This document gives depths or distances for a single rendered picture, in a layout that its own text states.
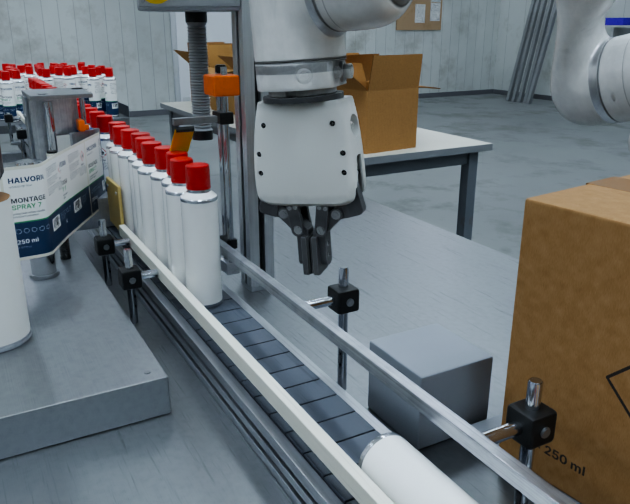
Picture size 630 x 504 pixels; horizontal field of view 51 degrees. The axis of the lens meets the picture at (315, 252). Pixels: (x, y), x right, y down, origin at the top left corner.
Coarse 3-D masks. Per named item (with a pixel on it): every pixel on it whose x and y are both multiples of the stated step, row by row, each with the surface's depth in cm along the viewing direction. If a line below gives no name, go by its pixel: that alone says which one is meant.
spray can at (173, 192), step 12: (180, 168) 93; (180, 180) 94; (168, 192) 94; (180, 192) 94; (168, 204) 95; (180, 204) 94; (168, 216) 96; (180, 216) 95; (168, 228) 97; (180, 228) 95; (180, 240) 96; (180, 252) 97; (180, 264) 97; (180, 276) 98
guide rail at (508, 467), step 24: (240, 264) 90; (264, 288) 84; (312, 312) 74; (336, 336) 69; (360, 360) 65; (408, 384) 59; (432, 408) 56; (456, 432) 53; (480, 432) 52; (480, 456) 51; (504, 456) 49; (528, 480) 47
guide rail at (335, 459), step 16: (144, 256) 108; (160, 272) 100; (176, 288) 93; (192, 304) 88; (208, 320) 83; (224, 336) 79; (240, 352) 75; (240, 368) 75; (256, 368) 71; (256, 384) 71; (272, 384) 68; (272, 400) 68; (288, 400) 65; (288, 416) 64; (304, 416) 63; (304, 432) 62; (320, 432) 60; (320, 448) 59; (336, 448) 58; (336, 464) 57; (352, 464) 56; (352, 480) 55; (368, 480) 54; (368, 496) 52; (384, 496) 52
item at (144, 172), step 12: (144, 144) 106; (156, 144) 106; (144, 156) 107; (144, 168) 107; (144, 180) 107; (144, 192) 108; (144, 204) 109; (144, 216) 109; (144, 228) 110; (144, 240) 111; (156, 252) 111
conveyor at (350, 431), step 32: (160, 288) 102; (192, 320) 91; (224, 320) 91; (224, 352) 82; (256, 352) 82; (288, 352) 82; (288, 384) 75; (320, 384) 75; (320, 416) 69; (352, 416) 69; (352, 448) 64
